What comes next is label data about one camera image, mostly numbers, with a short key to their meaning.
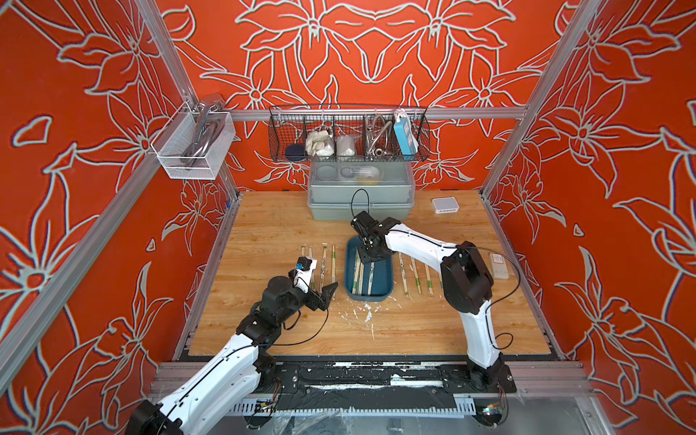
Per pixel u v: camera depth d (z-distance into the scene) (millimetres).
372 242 697
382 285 907
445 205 1139
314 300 697
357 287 899
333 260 975
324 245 1026
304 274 676
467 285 527
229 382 498
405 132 858
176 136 795
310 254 991
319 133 953
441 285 559
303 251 1003
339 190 980
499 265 949
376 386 727
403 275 939
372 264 953
